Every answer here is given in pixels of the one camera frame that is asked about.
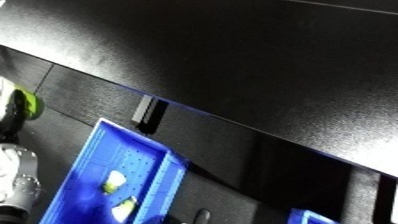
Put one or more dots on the pale left robot arm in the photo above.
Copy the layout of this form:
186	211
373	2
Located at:
18	180

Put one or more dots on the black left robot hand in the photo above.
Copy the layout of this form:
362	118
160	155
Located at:
13	123

